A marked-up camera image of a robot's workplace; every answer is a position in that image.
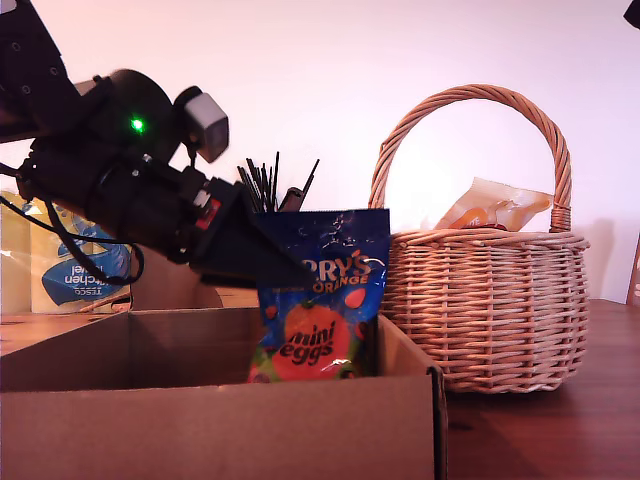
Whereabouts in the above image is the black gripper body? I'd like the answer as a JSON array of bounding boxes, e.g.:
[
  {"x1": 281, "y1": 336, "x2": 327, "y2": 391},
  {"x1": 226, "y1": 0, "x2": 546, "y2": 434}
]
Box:
[{"x1": 88, "y1": 155, "x2": 244, "y2": 265}]

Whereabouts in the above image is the blue Terry's orange eggs bag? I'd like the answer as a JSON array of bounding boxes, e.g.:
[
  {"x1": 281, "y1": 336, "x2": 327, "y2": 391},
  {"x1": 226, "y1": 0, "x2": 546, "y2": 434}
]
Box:
[{"x1": 247, "y1": 207, "x2": 392, "y2": 385}]

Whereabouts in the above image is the red cream Maltesers bag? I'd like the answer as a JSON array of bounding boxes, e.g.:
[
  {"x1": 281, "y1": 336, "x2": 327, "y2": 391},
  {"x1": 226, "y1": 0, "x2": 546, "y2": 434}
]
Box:
[{"x1": 433, "y1": 176, "x2": 555, "y2": 232}]

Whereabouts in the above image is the brown cardboard box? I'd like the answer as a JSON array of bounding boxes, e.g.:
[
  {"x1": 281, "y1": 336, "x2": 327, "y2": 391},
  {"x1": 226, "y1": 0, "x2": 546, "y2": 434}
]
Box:
[{"x1": 0, "y1": 244, "x2": 449, "y2": 480}]

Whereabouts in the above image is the dark brown wooden spatula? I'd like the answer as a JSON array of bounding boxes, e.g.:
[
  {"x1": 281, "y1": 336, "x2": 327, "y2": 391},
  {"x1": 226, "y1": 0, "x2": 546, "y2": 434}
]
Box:
[{"x1": 277, "y1": 187, "x2": 304, "y2": 212}]

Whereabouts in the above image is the bundle of black sticks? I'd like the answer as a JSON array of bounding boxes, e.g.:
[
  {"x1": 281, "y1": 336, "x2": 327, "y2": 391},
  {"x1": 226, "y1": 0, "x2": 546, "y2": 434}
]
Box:
[{"x1": 236, "y1": 152, "x2": 281, "y2": 214}]

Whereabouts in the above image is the single slanted black stick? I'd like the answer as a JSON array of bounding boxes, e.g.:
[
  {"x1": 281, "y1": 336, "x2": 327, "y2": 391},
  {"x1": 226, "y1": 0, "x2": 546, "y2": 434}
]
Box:
[{"x1": 298, "y1": 159, "x2": 320, "y2": 200}]

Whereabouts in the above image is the yellow kitchen towel pack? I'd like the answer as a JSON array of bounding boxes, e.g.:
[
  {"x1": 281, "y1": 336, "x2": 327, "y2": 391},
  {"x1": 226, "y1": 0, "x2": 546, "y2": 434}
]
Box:
[{"x1": 0, "y1": 189, "x2": 136, "y2": 315}]

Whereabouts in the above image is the wooden board with white dots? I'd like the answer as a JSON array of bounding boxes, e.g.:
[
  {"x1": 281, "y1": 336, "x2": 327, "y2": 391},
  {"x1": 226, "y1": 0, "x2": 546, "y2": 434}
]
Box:
[{"x1": 625, "y1": 234, "x2": 640, "y2": 307}]

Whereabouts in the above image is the thick black looped cable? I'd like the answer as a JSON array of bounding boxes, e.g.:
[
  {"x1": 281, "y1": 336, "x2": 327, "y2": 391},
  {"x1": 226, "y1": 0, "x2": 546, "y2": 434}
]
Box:
[{"x1": 47, "y1": 199, "x2": 146, "y2": 287}]

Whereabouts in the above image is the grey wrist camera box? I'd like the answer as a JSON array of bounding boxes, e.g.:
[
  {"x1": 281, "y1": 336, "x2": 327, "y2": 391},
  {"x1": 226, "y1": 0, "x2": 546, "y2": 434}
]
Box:
[{"x1": 172, "y1": 85, "x2": 231, "y2": 165}]

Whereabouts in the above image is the thin black cable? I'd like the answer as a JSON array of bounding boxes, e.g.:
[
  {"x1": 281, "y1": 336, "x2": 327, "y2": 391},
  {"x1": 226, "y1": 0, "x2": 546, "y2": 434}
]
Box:
[{"x1": 0, "y1": 194, "x2": 132, "y2": 247}]

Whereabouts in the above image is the woven wicker basket with handle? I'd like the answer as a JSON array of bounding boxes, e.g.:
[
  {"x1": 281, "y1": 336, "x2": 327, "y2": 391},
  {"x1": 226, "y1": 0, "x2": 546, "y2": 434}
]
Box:
[{"x1": 368, "y1": 83, "x2": 592, "y2": 395}]

